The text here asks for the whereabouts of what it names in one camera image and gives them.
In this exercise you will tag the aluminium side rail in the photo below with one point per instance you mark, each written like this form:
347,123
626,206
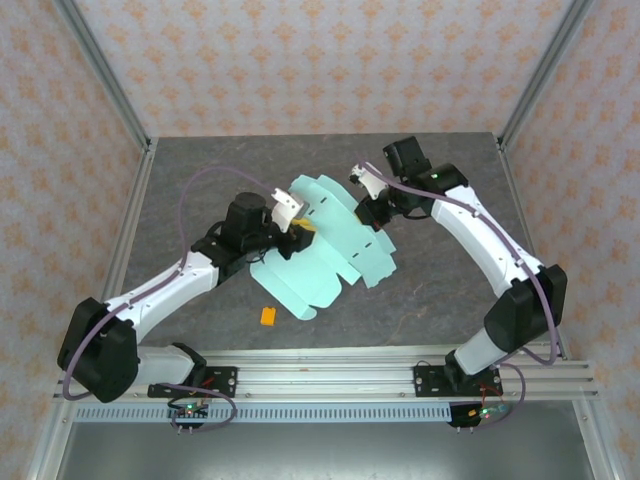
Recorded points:
520,215
127,225

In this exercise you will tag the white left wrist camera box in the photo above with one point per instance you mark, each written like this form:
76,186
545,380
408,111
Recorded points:
287,205

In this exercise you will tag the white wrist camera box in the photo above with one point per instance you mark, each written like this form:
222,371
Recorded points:
287,205
370,181

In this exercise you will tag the grey metal sheet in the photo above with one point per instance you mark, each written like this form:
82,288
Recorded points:
325,452

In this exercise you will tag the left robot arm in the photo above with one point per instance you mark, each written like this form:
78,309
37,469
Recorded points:
165,285

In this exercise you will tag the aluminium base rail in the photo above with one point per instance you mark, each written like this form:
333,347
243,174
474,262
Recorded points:
325,375

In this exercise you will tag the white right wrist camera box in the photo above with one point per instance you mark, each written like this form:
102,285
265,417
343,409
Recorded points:
370,181

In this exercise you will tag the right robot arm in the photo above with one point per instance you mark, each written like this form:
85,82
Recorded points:
475,235

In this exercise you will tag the aluminium corner post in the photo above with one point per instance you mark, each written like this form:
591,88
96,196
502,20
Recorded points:
107,80
542,75

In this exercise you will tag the small circuit board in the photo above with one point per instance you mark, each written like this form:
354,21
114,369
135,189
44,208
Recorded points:
487,412
189,411

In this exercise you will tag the small orange block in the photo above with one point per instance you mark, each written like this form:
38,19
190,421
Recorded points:
269,317

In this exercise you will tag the mint green paper box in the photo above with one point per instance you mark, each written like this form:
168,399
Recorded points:
335,225

